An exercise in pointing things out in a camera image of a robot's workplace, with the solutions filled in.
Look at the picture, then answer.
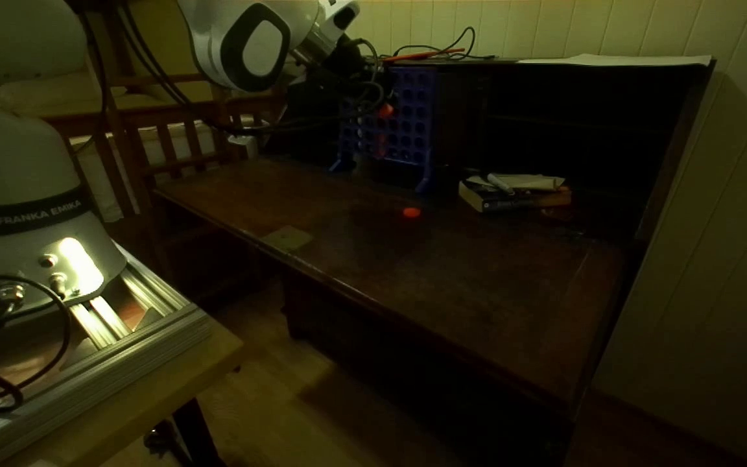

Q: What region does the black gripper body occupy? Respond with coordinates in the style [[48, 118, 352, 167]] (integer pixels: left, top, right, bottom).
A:
[[295, 34, 368, 113]]

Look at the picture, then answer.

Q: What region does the aluminium robot base table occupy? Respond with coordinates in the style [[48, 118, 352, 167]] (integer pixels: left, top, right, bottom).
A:
[[0, 239, 247, 467]]

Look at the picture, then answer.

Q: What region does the orange plastic tool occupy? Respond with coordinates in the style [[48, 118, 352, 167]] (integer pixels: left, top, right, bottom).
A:
[[382, 51, 439, 65]]

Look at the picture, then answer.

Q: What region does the dark wooden slatted chair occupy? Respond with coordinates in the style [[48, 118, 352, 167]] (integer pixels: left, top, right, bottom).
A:
[[41, 88, 289, 228]]

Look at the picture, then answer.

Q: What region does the beige loose paper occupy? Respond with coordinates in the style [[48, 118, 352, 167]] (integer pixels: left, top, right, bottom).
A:
[[496, 171, 569, 195]]

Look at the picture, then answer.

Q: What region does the dark wooden desk with hutch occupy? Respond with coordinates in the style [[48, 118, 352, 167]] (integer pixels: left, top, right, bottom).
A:
[[151, 56, 719, 467]]

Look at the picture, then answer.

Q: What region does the white paper sheet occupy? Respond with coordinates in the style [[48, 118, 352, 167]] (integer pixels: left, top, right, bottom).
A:
[[513, 53, 717, 71]]

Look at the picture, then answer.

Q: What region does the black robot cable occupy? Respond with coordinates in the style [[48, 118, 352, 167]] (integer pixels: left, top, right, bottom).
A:
[[0, 274, 75, 420]]

